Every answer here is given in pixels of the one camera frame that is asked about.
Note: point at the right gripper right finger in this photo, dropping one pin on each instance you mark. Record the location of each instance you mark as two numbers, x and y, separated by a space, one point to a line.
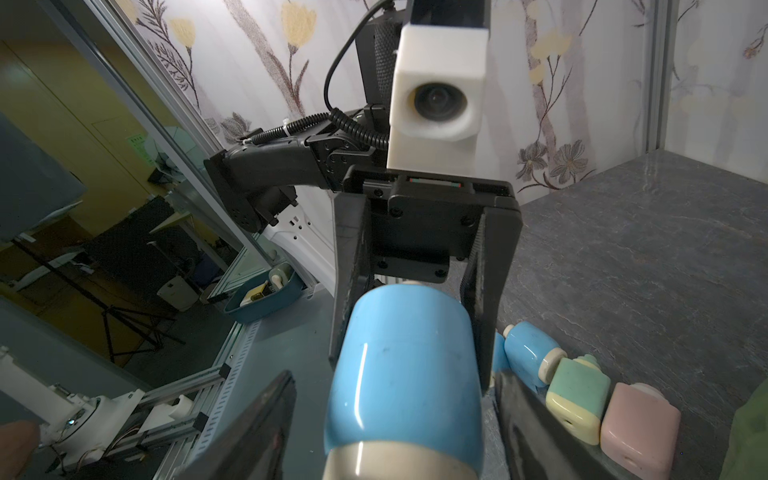
536 445

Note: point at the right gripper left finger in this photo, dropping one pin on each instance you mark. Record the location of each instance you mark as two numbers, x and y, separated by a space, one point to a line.
254 445

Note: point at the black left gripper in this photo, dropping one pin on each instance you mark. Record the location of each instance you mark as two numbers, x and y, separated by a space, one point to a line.
411 225

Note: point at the blue sharpener with crank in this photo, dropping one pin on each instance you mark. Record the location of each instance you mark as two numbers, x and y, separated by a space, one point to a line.
405 401

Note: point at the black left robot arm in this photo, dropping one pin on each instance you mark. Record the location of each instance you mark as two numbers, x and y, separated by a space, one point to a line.
257 181

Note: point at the green yellow pencil sharpener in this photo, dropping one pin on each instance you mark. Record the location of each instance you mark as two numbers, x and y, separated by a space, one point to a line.
577 397

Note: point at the blue sharpener lower middle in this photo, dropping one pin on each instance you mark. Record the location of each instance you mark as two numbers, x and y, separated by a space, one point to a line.
500 361

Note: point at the blue sharpener upper middle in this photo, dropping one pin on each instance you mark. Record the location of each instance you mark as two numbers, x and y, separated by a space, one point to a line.
532 355

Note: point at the pink pencil sharpener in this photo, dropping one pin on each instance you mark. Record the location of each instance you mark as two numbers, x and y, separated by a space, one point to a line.
639 430

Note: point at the green bagged trash bin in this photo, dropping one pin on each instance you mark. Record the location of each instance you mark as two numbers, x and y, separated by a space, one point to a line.
746 457

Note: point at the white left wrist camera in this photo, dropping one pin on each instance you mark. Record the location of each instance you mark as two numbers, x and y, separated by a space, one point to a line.
437 99

